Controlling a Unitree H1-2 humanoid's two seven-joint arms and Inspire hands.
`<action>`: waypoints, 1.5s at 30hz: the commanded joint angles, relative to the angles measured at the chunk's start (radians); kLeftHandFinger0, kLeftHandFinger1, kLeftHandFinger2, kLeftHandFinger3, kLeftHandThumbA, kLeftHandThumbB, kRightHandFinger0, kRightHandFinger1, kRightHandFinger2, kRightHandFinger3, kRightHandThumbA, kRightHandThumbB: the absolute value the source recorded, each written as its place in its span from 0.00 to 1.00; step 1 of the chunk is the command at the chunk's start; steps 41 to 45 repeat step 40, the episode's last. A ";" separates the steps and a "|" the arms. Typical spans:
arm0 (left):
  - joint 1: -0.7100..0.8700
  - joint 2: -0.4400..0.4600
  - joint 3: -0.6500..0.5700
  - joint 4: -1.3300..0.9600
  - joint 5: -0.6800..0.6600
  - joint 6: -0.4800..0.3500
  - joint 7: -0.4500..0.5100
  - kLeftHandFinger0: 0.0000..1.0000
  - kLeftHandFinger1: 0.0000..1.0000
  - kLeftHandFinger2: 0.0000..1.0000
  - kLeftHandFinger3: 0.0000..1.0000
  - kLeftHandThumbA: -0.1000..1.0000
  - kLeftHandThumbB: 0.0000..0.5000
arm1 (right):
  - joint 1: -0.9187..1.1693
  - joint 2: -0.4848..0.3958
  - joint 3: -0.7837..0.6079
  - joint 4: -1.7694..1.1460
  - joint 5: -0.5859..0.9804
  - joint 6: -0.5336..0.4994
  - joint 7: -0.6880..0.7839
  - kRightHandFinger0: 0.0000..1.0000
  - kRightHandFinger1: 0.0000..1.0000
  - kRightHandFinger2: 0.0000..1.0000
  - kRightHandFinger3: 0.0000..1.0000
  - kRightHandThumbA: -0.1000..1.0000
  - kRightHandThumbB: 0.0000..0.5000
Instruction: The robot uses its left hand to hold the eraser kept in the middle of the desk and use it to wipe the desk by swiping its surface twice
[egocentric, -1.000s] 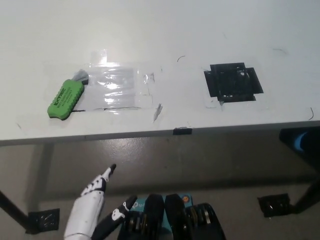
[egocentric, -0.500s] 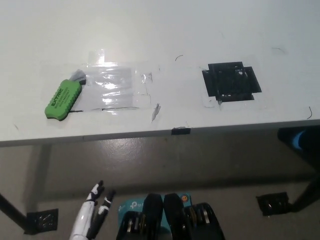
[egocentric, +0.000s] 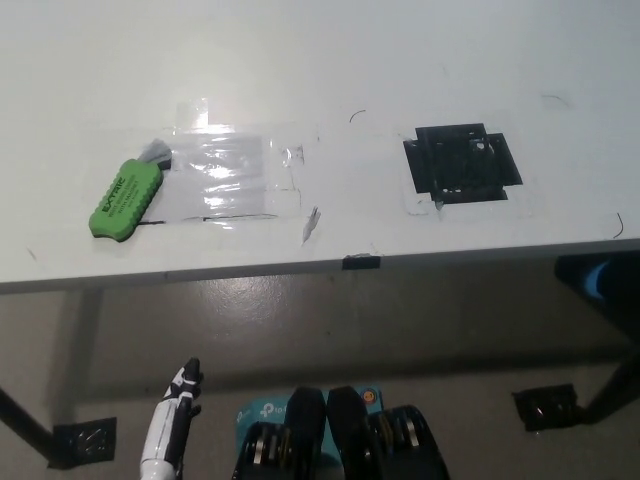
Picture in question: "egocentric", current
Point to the small black tape strip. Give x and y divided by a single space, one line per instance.
362 262

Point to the black table leg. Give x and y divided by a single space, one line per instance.
22 425
612 390

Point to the black floor tape patch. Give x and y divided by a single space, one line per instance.
82 442
545 407

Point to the clear taped plastic sheet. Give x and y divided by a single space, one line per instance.
230 170

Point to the green whiteboard eraser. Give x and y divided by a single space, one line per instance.
127 200

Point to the black tape square patch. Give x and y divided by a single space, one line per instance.
462 162

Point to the black box with blue part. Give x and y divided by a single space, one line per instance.
595 280

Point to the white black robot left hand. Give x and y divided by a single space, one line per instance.
167 430

